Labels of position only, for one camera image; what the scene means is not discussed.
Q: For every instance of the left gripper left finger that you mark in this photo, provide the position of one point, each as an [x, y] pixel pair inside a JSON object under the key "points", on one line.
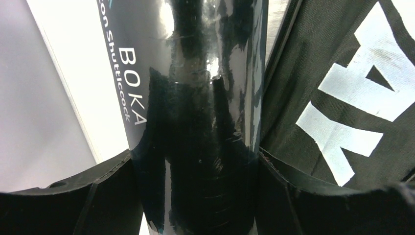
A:
{"points": [[102, 200]]}

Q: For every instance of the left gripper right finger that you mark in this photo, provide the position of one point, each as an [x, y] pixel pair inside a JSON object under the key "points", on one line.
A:
{"points": [[291, 202]]}

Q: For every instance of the black Crossway racket bag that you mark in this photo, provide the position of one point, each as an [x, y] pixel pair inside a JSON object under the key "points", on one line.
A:
{"points": [[340, 105]]}

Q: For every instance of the black shuttlecock tube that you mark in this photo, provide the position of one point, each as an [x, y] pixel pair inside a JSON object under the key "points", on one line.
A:
{"points": [[189, 79]]}

